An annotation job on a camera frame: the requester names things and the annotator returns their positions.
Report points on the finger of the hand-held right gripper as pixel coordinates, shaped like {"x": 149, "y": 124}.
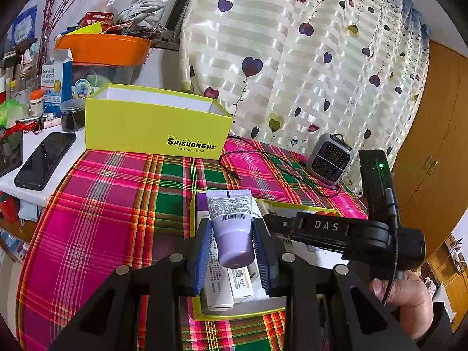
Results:
{"x": 279, "y": 223}

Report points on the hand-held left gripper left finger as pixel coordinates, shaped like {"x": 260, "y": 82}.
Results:
{"x": 204, "y": 259}

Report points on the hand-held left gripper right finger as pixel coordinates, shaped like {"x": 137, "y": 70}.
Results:
{"x": 262, "y": 263}

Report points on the purple-topped white box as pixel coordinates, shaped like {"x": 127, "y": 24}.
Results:
{"x": 217, "y": 289}

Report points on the lavender cream tube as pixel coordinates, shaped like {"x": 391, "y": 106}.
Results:
{"x": 232, "y": 226}

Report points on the yellow-green box tray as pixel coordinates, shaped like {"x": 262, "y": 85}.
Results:
{"x": 256, "y": 307}

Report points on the plaid desktop tablecloth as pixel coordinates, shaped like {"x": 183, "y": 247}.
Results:
{"x": 102, "y": 208}

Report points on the person's right hand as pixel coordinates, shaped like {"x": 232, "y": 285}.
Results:
{"x": 413, "y": 296}

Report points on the grey mini heater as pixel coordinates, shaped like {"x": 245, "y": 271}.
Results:
{"x": 329, "y": 161}

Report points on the wooden cabinet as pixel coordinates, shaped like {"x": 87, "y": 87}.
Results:
{"x": 431, "y": 135}

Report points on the yellow-green printed box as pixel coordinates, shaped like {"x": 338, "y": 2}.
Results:
{"x": 153, "y": 128}

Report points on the heart print curtain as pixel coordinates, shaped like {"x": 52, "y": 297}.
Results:
{"x": 292, "y": 62}

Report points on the white side table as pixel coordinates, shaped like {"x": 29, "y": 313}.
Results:
{"x": 33, "y": 195}

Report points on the black smartphone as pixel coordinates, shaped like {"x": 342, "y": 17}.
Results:
{"x": 45, "y": 161}

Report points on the black jar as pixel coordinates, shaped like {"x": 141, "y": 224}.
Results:
{"x": 73, "y": 117}

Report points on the round blue white tin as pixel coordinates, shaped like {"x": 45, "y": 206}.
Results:
{"x": 85, "y": 88}

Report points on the dark tablet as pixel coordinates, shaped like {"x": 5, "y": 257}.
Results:
{"x": 10, "y": 153}

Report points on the white jar orange lid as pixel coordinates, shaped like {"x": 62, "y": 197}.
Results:
{"x": 37, "y": 104}

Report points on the blue white carton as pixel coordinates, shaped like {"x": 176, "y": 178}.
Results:
{"x": 58, "y": 84}

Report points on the orange plastic basin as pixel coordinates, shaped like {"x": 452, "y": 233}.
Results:
{"x": 106, "y": 49}

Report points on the green plastic bag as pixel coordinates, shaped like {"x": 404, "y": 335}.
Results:
{"x": 12, "y": 111}

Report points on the yellow card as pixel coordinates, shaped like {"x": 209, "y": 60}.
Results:
{"x": 86, "y": 29}

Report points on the red packet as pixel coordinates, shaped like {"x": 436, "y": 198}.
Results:
{"x": 98, "y": 18}

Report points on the blue printed box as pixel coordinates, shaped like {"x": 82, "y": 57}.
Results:
{"x": 25, "y": 25}

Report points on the red dried branches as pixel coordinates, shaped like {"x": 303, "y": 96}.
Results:
{"x": 55, "y": 0}

